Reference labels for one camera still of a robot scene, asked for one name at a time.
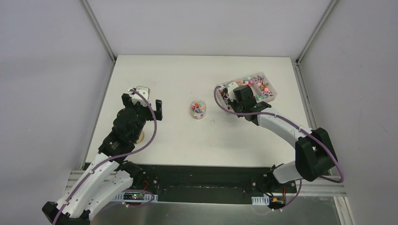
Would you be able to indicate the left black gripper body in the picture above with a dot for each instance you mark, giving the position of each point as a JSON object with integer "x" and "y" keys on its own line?
{"x": 144, "y": 107}

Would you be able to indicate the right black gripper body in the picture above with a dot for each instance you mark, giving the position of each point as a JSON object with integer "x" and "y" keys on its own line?
{"x": 238, "y": 107}

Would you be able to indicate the wooden jar lid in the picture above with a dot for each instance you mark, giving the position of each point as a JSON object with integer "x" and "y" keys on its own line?
{"x": 140, "y": 137}

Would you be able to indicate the clear plastic jar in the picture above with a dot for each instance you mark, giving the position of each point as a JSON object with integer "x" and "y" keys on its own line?
{"x": 198, "y": 109}

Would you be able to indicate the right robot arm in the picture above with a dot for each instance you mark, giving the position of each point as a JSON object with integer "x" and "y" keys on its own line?
{"x": 314, "y": 153}

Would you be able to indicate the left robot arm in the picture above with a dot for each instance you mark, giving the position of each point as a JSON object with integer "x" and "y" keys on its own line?
{"x": 108, "y": 174}

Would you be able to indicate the compartmented candy tray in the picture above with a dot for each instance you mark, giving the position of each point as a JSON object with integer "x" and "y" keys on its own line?
{"x": 259, "y": 84}

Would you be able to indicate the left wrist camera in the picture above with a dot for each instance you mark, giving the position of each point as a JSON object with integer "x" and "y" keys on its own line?
{"x": 139, "y": 94}

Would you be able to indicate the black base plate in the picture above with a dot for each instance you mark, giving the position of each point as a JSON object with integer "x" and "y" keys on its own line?
{"x": 207, "y": 184}

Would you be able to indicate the left slotted cable duct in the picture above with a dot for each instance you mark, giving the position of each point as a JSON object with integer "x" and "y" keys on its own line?
{"x": 135, "y": 197}

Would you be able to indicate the slotted cable duct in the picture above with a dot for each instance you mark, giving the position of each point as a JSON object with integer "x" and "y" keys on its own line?
{"x": 135, "y": 197}
{"x": 260, "y": 200}

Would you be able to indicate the right slotted cable duct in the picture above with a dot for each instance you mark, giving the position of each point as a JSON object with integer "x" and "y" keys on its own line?
{"x": 260, "y": 200}

